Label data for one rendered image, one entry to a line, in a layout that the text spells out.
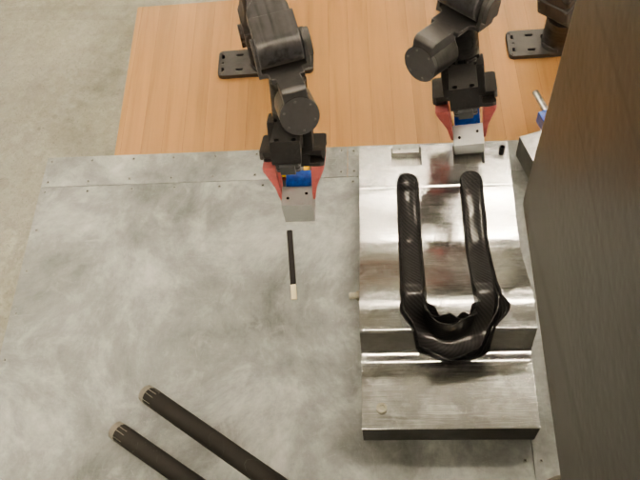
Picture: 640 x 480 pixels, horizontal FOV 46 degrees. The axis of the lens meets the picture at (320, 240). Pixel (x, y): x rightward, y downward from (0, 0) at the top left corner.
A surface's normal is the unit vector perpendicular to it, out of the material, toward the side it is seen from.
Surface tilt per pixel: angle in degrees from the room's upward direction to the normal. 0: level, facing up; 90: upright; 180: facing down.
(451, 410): 0
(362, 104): 0
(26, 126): 0
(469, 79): 22
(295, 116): 63
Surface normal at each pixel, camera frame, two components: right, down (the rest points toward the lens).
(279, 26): -0.03, -0.29
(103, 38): -0.09, -0.50
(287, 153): -0.04, 0.54
